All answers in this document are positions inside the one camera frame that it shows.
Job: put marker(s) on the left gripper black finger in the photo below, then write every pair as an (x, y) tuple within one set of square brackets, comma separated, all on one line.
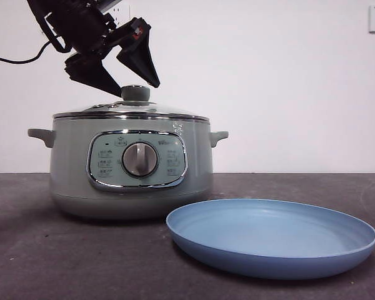
[(90, 73), (140, 59)]

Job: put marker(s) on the glass lid with green knob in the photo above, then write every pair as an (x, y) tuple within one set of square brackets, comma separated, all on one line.
[(135, 93)]

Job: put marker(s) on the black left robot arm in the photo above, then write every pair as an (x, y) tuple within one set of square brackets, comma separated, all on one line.
[(78, 25)]

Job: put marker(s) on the pale green electric steamer pot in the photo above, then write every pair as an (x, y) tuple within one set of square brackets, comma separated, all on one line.
[(72, 175)]

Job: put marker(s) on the blue round plate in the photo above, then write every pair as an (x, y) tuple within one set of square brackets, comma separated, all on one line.
[(268, 240)]

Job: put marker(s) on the grey round control dial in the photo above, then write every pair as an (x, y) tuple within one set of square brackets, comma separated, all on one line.
[(139, 158)]

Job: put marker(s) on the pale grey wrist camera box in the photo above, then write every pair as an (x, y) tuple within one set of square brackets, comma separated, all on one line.
[(111, 3)]

